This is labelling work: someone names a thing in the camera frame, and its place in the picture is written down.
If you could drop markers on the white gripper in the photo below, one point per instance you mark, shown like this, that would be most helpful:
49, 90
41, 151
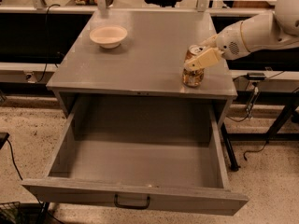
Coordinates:
230, 44

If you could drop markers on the orange soda can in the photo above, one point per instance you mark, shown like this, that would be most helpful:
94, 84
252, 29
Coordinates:
192, 74

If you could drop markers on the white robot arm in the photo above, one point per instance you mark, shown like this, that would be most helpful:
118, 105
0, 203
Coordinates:
274, 29

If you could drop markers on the grey cabinet with counter top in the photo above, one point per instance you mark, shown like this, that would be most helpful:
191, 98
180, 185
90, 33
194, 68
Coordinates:
149, 61

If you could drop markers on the open grey top drawer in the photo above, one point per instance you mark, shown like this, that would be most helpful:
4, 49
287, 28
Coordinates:
167, 148

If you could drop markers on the black power adapter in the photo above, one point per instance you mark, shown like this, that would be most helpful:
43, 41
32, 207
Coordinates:
255, 76

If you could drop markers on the white bowl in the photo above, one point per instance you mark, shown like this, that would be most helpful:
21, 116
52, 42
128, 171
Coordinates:
108, 37

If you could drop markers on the black drawer handle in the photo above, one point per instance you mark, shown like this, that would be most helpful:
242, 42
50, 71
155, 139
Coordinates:
131, 203

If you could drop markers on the black wire basket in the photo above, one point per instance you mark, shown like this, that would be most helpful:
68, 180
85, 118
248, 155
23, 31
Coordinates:
9, 213

